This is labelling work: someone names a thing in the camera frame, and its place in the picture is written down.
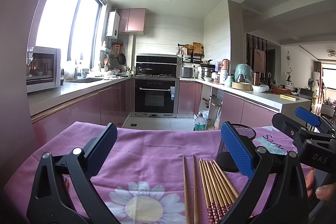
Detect black built-in oven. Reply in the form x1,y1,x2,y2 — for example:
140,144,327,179
132,77,179,118

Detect pink lower cabinets right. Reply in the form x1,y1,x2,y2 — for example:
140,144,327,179
177,79,281,130

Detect white wall water heater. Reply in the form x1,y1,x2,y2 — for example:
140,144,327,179
106,11,120,40

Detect black range hood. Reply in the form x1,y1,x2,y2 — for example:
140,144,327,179
135,54,178,78

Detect person's right hand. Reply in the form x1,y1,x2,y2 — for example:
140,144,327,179
305,167,336,201

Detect green plastic bottle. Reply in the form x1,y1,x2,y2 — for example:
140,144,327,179
194,113,207,131

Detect bamboo chopstick red end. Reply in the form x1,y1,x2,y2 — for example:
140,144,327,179
199,159,215,224
207,161,231,209
201,160,221,223
211,161,236,203
213,160,239,198
205,161,226,218

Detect black mesh utensil holder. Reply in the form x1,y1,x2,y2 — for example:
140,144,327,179
215,122,256,178

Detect pink lower cabinets left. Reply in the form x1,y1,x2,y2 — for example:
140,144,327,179
31,78,131,140

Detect dark brown chopstick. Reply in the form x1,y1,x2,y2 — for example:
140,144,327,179
193,155,199,224
182,156,191,224

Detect black wall shelf rack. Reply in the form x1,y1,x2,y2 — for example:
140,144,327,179
177,42,204,64

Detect kitchen window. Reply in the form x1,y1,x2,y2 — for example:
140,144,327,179
35,0,102,69

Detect white microwave oven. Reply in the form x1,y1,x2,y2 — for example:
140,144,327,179
26,46,61,93

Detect black frying pan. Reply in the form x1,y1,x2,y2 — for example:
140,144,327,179
118,53,126,65

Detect purple floral tablecloth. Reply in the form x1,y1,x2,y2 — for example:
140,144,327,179
3,121,316,224

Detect pink upper cabinet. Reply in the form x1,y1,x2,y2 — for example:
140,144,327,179
117,9,146,34

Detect pink cabinets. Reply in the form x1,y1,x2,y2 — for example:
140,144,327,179
177,79,281,130
31,78,131,140

